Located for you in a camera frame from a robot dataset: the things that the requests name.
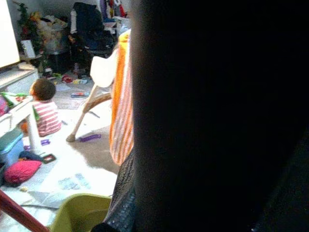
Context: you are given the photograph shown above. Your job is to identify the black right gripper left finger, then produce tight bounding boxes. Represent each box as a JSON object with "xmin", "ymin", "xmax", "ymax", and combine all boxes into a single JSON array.
[{"xmin": 92, "ymin": 154, "xmax": 136, "ymax": 232}]

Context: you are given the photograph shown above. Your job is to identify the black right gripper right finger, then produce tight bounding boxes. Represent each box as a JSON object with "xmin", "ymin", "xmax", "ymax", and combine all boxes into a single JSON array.
[{"xmin": 251, "ymin": 128, "xmax": 309, "ymax": 232}]

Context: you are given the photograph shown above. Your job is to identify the black dustpan handle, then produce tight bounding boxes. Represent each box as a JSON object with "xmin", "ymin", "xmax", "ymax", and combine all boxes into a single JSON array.
[{"xmin": 130, "ymin": 0, "xmax": 309, "ymax": 232}]

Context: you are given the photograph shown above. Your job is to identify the lime green dustpan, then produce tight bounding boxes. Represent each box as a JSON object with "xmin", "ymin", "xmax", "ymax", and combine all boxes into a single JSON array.
[{"xmin": 50, "ymin": 193, "xmax": 112, "ymax": 232}]

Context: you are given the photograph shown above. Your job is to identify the printed paper sheet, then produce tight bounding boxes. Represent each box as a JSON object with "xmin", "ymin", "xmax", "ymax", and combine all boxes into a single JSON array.
[{"xmin": 57, "ymin": 173, "xmax": 92, "ymax": 191}]

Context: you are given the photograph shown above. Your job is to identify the purple toy piece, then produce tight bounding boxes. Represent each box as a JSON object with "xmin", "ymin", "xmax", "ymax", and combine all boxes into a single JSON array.
[{"xmin": 78, "ymin": 133, "xmax": 101, "ymax": 143}]

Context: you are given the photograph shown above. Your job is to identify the orange white striped towel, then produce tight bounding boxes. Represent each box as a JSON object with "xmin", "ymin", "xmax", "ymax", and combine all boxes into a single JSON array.
[{"xmin": 109, "ymin": 31, "xmax": 135, "ymax": 166}]

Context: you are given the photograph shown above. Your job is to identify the pink cushion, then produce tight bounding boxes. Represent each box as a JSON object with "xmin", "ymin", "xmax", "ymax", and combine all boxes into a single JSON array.
[{"xmin": 3, "ymin": 159, "xmax": 43, "ymax": 185}]

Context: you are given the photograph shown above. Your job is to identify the child in striped shirt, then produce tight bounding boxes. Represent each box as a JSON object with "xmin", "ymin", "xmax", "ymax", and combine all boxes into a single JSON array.
[{"xmin": 28, "ymin": 77, "xmax": 63, "ymax": 138}]

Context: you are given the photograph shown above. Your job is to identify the blue bin with teal lid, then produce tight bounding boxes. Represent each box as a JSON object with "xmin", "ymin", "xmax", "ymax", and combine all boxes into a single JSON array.
[{"xmin": 0, "ymin": 128, "xmax": 25, "ymax": 167}]

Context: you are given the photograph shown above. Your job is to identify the white high chair wooden legs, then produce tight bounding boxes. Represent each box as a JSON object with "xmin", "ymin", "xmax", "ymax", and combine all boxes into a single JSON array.
[{"xmin": 66, "ymin": 57, "xmax": 116, "ymax": 143}]

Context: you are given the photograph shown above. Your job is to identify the white kids table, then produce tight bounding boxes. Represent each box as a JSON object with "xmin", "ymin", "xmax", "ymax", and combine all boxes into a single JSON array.
[{"xmin": 0, "ymin": 95, "xmax": 41, "ymax": 153}]

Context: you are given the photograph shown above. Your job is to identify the white low cabinet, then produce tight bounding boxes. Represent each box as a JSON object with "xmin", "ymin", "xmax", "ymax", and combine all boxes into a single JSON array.
[{"xmin": 0, "ymin": 67, "xmax": 39, "ymax": 95}]

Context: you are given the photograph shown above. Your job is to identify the black chair piled with clothes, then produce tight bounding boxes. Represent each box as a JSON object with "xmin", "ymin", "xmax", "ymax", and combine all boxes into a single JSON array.
[{"xmin": 70, "ymin": 2, "xmax": 117, "ymax": 73}]

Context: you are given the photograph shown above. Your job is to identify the small decorated christmas tree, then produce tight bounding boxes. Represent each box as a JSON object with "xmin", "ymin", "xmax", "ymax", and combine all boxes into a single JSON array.
[{"xmin": 13, "ymin": 1, "xmax": 47, "ymax": 71}]

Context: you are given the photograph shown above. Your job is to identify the white board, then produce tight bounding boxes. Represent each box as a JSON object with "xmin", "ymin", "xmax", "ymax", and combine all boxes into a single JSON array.
[{"xmin": 0, "ymin": 0, "xmax": 21, "ymax": 70}]

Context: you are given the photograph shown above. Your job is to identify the green toy frame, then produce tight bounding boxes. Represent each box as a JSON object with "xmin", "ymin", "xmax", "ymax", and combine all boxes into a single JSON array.
[{"xmin": 42, "ymin": 154, "xmax": 57, "ymax": 164}]

